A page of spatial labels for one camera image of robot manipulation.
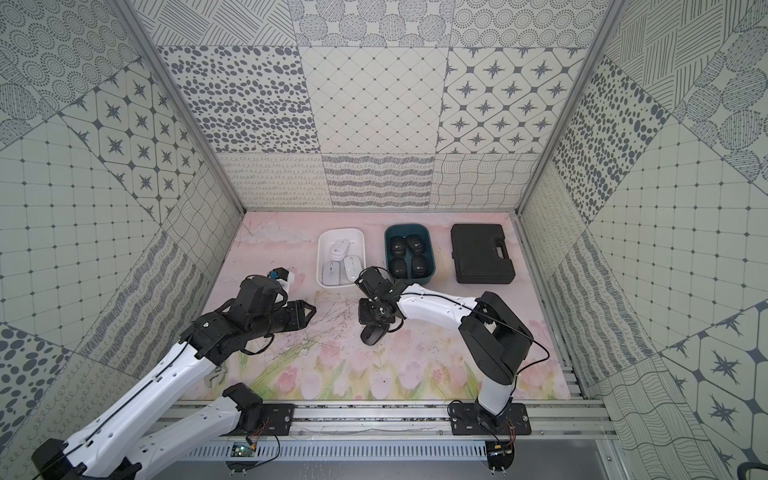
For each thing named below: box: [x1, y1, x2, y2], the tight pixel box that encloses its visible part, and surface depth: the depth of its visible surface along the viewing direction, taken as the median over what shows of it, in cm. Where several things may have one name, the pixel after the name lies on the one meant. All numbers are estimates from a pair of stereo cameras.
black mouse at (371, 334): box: [360, 324, 385, 346], surface depth 90 cm
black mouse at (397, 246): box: [390, 236, 406, 257], surface depth 109 cm
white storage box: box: [316, 228, 366, 289], surface depth 106 cm
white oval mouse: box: [330, 239, 350, 262], surface depth 107 cm
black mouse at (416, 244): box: [406, 234, 425, 256], surface depth 109 cm
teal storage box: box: [385, 224, 436, 285], surface depth 109 cm
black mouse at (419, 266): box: [411, 255, 429, 278], surface depth 103 cm
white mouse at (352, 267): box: [344, 255, 363, 283], surface depth 103 cm
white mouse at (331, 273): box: [322, 261, 340, 286], surface depth 102 cm
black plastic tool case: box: [451, 224, 515, 284], surface depth 103 cm
